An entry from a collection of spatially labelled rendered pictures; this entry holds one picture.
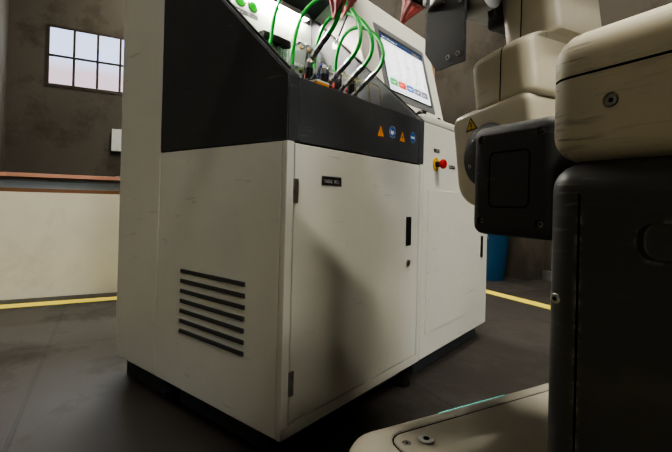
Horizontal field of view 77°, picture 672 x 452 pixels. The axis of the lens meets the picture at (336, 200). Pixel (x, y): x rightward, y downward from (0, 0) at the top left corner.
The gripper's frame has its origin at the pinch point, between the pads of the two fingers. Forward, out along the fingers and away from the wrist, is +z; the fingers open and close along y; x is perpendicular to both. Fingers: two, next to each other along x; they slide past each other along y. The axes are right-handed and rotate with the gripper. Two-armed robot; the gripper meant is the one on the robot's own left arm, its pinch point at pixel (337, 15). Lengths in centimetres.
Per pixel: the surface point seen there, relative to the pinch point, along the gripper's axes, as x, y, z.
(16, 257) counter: -95, 132, 192
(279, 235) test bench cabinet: 56, 39, 28
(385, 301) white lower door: 67, 2, 62
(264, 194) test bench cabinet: 46, 39, 24
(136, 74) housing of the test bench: -31, 57, 35
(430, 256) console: 54, -28, 67
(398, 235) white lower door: 51, -9, 51
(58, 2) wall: -714, 93, 303
